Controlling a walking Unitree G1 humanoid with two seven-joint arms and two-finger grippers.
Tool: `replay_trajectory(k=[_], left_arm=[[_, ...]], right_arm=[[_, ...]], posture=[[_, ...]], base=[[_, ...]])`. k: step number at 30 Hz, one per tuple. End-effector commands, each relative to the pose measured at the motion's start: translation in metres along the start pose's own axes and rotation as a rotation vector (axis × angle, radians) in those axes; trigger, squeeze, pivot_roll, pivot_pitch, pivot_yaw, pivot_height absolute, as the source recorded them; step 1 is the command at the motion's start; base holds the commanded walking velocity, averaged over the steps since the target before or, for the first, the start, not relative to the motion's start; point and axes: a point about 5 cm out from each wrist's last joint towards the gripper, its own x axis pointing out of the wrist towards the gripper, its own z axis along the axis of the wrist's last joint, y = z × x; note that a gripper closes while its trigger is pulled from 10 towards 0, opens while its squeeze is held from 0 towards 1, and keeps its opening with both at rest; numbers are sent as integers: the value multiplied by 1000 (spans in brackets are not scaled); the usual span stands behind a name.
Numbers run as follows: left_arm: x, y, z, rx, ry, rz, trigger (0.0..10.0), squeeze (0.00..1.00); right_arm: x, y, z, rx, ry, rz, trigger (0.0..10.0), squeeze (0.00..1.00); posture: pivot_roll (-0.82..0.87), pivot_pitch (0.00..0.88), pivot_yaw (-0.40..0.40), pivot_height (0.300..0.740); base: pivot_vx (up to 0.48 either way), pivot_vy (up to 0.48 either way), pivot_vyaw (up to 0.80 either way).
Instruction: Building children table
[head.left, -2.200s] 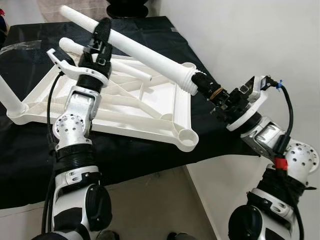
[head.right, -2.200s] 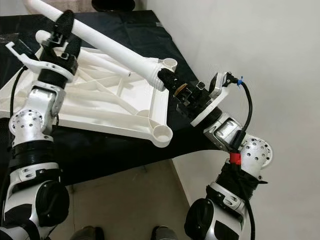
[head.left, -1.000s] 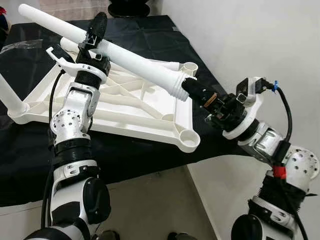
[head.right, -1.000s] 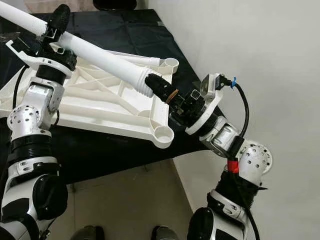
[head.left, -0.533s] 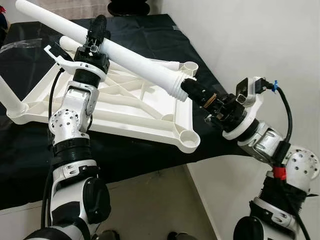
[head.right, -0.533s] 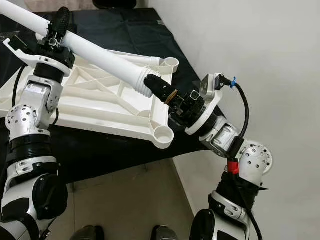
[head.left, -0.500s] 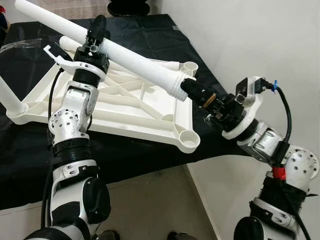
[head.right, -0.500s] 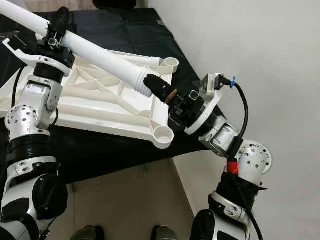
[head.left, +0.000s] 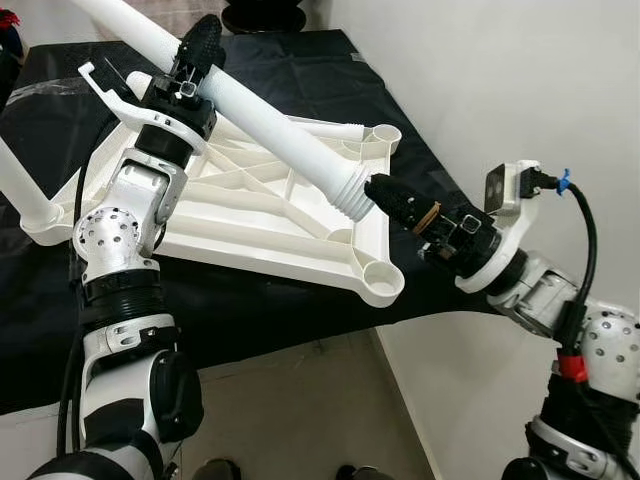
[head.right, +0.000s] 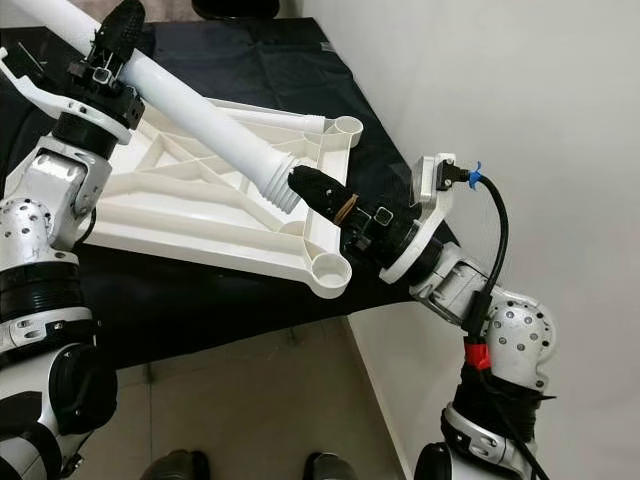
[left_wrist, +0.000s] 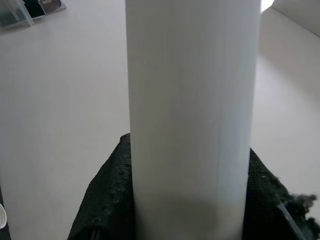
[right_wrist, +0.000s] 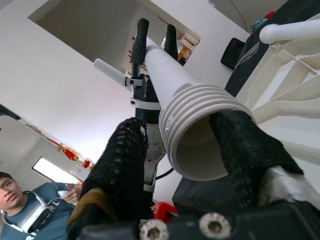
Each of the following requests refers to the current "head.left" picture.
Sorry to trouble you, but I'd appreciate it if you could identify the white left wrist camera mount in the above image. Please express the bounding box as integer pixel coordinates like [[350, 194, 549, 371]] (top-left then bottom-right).
[[77, 62, 213, 156]]

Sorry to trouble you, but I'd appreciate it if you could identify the white plastic table top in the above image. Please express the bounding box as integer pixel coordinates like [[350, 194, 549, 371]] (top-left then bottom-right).
[[18, 68, 406, 309]]

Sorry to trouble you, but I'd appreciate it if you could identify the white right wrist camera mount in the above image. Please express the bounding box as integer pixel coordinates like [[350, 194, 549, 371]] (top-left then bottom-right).
[[455, 158, 548, 298]]

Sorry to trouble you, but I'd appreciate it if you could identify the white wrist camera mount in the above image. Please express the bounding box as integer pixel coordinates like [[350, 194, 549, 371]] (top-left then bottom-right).
[[77, 62, 213, 156], [455, 158, 548, 298]]

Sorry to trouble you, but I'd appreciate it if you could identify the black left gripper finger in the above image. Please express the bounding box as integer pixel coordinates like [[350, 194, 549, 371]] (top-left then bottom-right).
[[180, 14, 224, 81]]

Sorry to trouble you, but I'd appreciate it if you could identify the grey robot right leg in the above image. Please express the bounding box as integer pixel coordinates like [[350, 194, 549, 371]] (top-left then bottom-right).
[[333, 462, 398, 480]]

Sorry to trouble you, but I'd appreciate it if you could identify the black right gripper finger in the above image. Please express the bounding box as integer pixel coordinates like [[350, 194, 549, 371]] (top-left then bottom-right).
[[366, 175, 441, 237]]

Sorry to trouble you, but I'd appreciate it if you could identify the grey robot left leg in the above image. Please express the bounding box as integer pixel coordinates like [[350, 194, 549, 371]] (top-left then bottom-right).
[[188, 457, 243, 480]]

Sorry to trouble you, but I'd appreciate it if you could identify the black round basin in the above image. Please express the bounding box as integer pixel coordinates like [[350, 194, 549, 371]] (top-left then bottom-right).
[[222, 0, 311, 36]]

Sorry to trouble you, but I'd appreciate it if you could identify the grey robot leg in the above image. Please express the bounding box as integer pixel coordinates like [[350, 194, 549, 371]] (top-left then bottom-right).
[[333, 462, 398, 480], [188, 457, 243, 480]]

